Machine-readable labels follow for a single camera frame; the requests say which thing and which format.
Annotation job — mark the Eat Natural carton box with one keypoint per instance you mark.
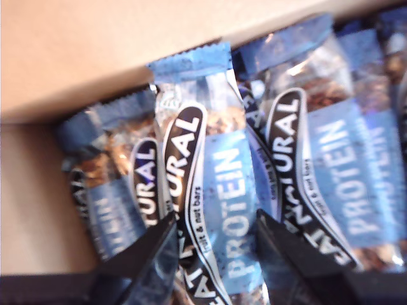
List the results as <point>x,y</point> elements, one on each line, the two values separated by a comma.
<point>63,47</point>

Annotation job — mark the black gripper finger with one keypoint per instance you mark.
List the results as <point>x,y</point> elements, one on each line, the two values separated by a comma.
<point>292,270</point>
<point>143,263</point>

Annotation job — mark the blue protein snack bar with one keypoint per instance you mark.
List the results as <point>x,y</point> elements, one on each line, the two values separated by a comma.
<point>222,165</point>
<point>343,165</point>
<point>146,178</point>
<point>254,105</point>
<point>108,203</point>
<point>359,57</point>
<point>395,38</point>

